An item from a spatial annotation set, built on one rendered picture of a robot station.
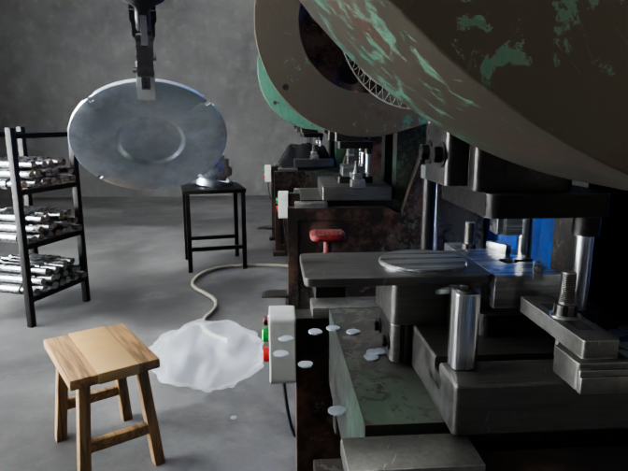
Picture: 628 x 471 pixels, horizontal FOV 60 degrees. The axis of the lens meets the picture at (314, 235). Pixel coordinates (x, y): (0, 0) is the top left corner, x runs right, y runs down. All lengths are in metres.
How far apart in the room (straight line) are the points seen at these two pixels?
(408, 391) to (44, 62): 7.43
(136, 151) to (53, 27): 6.80
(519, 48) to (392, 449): 0.44
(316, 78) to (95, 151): 1.13
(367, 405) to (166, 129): 0.65
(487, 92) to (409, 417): 0.45
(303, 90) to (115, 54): 5.72
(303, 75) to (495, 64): 1.79
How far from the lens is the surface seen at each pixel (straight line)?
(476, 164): 0.72
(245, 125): 7.35
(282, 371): 1.05
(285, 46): 2.08
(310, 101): 2.06
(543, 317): 0.71
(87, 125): 1.08
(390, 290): 0.76
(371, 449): 0.61
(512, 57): 0.30
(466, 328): 0.63
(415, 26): 0.28
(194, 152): 1.13
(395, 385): 0.73
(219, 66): 7.40
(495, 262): 0.82
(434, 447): 0.63
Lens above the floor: 0.98
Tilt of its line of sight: 12 degrees down
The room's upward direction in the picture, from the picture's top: straight up
